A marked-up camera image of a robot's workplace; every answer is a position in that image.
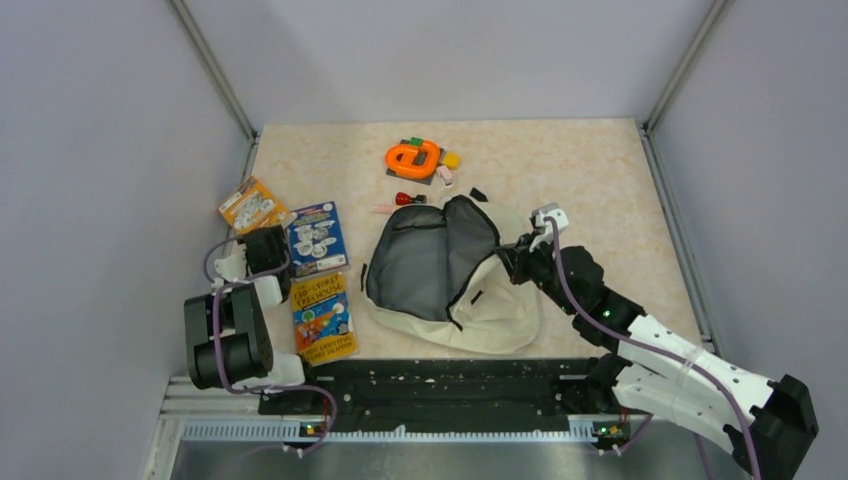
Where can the grey toy base plate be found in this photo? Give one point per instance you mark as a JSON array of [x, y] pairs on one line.
[[420, 174]]

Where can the orange plastic toy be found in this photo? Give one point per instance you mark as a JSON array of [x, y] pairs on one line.
[[403, 156]]

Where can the aluminium frame rail left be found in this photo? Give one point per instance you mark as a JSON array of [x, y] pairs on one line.
[[210, 138]]

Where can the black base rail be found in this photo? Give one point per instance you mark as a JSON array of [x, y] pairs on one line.
[[458, 396]]

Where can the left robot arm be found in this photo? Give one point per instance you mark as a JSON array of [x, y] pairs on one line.
[[226, 332]]

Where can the aluminium frame rail right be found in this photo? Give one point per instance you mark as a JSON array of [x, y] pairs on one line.
[[665, 159]]

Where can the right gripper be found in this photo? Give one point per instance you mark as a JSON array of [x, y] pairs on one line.
[[518, 257]]

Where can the red black stamp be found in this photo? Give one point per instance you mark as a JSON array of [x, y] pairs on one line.
[[403, 199]]

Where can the blue book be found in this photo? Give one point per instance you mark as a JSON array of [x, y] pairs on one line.
[[316, 241]]

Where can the pink white eraser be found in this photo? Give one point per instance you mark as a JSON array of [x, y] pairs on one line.
[[446, 176]]

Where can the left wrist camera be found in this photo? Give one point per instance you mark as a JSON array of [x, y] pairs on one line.
[[228, 269]]

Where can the aluminium frame rail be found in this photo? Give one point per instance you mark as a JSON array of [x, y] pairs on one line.
[[665, 159], [210, 138]]

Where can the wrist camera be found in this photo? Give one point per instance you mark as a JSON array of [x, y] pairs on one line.
[[549, 222], [228, 269]]

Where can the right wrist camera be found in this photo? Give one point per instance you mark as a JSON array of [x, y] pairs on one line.
[[549, 222]]

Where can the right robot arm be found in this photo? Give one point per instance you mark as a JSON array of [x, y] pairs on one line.
[[766, 425]]

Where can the cream canvas backpack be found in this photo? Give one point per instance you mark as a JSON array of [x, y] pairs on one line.
[[434, 274]]

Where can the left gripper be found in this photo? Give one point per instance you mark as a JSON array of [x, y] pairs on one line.
[[280, 241]]

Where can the orange book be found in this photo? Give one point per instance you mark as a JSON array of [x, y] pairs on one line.
[[252, 206]]

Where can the yellow treehouse book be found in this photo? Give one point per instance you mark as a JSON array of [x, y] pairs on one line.
[[323, 329]]

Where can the yellow toy block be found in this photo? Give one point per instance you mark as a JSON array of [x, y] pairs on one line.
[[451, 160]]

